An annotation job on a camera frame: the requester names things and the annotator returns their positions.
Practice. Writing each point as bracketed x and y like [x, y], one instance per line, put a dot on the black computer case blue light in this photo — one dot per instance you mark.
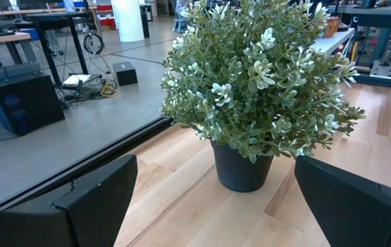
[27, 103]

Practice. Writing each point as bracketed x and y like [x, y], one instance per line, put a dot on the dark grey desk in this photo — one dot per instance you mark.
[377, 12]

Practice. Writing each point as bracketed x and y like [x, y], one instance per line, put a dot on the white perforated metal shelf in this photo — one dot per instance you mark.
[332, 43]

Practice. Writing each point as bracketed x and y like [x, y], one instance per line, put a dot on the silver mounting bracket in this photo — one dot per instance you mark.
[382, 70]

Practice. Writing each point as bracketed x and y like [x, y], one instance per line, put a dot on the wooden table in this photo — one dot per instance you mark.
[0, 37]

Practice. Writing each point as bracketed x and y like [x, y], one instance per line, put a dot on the white flat device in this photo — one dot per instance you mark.
[75, 79]

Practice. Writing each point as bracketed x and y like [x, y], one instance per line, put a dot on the orange patterned candle tin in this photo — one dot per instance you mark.
[331, 27]

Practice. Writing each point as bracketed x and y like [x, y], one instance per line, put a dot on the white round pillar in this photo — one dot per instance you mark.
[127, 20]

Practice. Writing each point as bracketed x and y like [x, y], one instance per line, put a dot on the black desk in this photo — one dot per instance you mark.
[58, 16]

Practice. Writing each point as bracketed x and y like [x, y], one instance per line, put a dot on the small black box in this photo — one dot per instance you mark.
[125, 74]

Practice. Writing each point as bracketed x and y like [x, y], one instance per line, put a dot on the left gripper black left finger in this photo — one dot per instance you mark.
[79, 219]

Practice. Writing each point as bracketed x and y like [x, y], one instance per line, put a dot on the black pedestal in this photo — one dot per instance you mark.
[144, 20]

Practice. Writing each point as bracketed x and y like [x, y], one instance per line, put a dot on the artificial plant in black pot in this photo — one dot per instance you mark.
[250, 85]

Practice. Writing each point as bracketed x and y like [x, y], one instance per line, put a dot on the red storage shelf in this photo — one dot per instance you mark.
[103, 7]

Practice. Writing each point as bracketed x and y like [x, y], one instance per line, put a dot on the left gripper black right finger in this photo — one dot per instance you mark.
[353, 212]

